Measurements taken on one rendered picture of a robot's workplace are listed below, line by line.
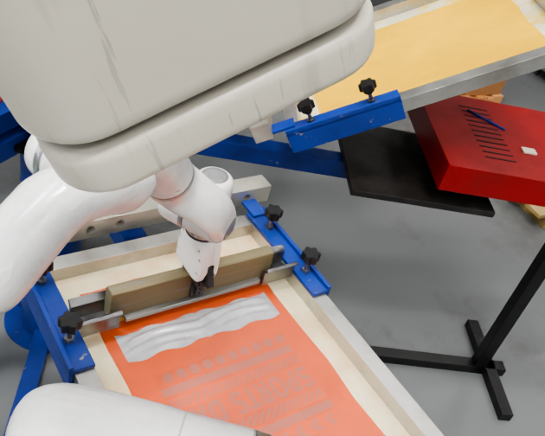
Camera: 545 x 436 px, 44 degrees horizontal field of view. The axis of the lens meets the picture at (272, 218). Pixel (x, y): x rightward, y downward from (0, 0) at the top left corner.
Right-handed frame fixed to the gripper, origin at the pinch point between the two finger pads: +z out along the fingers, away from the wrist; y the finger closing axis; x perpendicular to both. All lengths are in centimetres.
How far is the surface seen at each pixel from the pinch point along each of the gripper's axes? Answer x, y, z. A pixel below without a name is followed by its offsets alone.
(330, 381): 17.6, 30.1, 6.0
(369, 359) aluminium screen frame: 26.5, 30.5, 2.6
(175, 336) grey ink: -7.3, 7.9, 5.3
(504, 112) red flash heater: 131, -29, -8
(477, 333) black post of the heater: 163, -10, 99
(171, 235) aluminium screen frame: 3.8, -17.5, 2.6
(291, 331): 17.3, 15.7, 6.1
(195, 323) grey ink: -1.7, 6.4, 5.3
